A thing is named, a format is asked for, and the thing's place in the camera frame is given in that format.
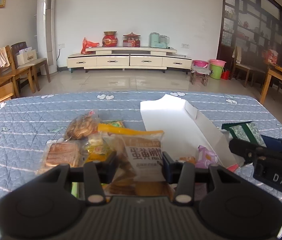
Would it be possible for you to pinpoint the green label square biscuit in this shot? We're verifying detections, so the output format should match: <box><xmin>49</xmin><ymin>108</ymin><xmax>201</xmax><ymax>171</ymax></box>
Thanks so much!
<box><xmin>105</xmin><ymin>120</ymin><xmax>125</xmax><ymax>128</ymax></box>

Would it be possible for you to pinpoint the dark chair with bag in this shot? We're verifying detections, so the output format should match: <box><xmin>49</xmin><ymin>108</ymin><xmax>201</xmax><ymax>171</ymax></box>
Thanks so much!
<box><xmin>11</xmin><ymin>41</ymin><xmax>50</xmax><ymax>91</ymax></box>

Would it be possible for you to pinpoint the red round jar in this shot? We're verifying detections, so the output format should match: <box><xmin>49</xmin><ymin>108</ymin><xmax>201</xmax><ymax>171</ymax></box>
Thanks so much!
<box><xmin>102</xmin><ymin>31</ymin><xmax>118</xmax><ymax>47</ymax></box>

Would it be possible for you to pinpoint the red plastic bag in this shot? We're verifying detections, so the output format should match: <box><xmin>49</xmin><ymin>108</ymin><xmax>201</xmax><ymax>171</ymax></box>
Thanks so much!
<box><xmin>80</xmin><ymin>38</ymin><xmax>99</xmax><ymax>54</ymax></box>

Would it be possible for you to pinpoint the yellow orange jelly pack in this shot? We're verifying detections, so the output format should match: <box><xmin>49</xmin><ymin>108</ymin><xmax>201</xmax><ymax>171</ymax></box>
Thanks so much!
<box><xmin>83</xmin><ymin>140</ymin><xmax>114</xmax><ymax>163</ymax></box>

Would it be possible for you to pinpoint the white standing air conditioner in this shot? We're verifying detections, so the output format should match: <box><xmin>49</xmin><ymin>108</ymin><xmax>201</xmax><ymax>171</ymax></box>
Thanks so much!
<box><xmin>36</xmin><ymin>0</ymin><xmax>57</xmax><ymax>74</ymax></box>

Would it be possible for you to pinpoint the light green snack pack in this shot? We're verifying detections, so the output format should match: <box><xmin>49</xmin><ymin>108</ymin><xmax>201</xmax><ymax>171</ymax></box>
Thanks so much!
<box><xmin>71</xmin><ymin>182</ymin><xmax>85</xmax><ymax>200</ymax></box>

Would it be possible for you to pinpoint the brown cookies clear bag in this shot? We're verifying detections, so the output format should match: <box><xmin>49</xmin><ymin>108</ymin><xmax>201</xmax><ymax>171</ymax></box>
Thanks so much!
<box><xmin>64</xmin><ymin>110</ymin><xmax>100</xmax><ymax>140</ymax></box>

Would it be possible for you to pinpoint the orange sugar-free biscuit pack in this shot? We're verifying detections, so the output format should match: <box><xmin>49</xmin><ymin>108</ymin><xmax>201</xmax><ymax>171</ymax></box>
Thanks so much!
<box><xmin>176</xmin><ymin>156</ymin><xmax>196</xmax><ymax>165</ymax></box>

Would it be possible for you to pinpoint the red pavilion gift box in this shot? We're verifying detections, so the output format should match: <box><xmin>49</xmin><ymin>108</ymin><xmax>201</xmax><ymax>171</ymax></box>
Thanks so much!
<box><xmin>123</xmin><ymin>32</ymin><xmax>140</xmax><ymax>47</ymax></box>

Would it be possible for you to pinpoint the blue quilted table cover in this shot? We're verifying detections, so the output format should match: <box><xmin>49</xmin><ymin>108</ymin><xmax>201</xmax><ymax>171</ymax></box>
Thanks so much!
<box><xmin>0</xmin><ymin>90</ymin><xmax>282</xmax><ymax>240</ymax></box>

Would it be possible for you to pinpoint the dark green snack pack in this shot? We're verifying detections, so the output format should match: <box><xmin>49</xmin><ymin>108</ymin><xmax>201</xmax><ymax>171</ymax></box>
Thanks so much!
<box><xmin>221</xmin><ymin>121</ymin><xmax>266</xmax><ymax>147</ymax></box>

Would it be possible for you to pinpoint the pink plastic basin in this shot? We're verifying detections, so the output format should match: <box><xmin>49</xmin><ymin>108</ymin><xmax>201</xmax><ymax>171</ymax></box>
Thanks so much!
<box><xmin>193</xmin><ymin>60</ymin><xmax>209</xmax><ymax>68</ymax></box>

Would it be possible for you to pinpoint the small wooden stool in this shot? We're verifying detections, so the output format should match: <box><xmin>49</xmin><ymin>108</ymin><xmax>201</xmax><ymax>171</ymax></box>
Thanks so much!
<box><xmin>190</xmin><ymin>66</ymin><xmax>211</xmax><ymax>86</ymax></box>

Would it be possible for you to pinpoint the dark wooden display shelf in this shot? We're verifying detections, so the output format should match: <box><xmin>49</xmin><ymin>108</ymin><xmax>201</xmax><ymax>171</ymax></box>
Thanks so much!
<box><xmin>217</xmin><ymin>0</ymin><xmax>282</xmax><ymax>72</ymax></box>

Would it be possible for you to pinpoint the sliced bread clear pack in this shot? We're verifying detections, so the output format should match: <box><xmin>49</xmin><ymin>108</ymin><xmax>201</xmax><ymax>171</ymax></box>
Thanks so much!
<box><xmin>36</xmin><ymin>140</ymin><xmax>84</xmax><ymax>174</ymax></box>

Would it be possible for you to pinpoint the green plastic bucket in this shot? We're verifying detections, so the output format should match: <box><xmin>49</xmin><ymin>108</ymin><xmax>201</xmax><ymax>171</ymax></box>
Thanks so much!
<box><xmin>210</xmin><ymin>59</ymin><xmax>226</xmax><ymax>80</ymax></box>

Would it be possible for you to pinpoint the dark chair by shelf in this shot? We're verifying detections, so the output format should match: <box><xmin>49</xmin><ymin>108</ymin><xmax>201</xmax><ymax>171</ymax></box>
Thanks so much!
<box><xmin>229</xmin><ymin>46</ymin><xmax>266</xmax><ymax>87</ymax></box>

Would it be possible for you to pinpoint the egg pancake snack bag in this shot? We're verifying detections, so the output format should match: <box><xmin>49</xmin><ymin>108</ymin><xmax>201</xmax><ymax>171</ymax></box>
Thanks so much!
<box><xmin>98</xmin><ymin>124</ymin><xmax>174</xmax><ymax>198</ymax></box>

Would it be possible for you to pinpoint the white cardboard tray box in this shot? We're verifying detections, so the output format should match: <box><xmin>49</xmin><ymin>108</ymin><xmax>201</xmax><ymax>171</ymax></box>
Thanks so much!
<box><xmin>140</xmin><ymin>94</ymin><xmax>244</xmax><ymax>169</ymax></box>

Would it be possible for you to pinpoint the mint green kitchen appliance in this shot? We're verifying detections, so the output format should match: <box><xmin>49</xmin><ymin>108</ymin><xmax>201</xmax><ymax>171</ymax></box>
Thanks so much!
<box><xmin>149</xmin><ymin>32</ymin><xmax>170</xmax><ymax>48</ymax></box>

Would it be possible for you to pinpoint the white wafer red label pack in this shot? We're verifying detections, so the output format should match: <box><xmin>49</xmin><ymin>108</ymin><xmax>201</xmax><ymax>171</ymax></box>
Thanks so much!
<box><xmin>87</xmin><ymin>133</ymin><xmax>103</xmax><ymax>146</ymax></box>

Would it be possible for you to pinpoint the purple snack pack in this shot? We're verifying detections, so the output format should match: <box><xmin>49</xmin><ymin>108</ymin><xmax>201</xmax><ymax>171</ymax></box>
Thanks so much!
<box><xmin>195</xmin><ymin>145</ymin><xmax>219</xmax><ymax>168</ymax></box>

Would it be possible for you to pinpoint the cream tv cabinet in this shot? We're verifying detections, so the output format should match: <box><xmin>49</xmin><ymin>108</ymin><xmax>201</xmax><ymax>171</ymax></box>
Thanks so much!
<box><xmin>67</xmin><ymin>47</ymin><xmax>192</xmax><ymax>73</ymax></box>

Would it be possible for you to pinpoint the white paper gift bag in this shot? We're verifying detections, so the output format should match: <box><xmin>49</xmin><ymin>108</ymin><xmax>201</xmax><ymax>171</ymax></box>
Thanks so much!
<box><xmin>16</xmin><ymin>47</ymin><xmax>37</xmax><ymax>66</ymax></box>

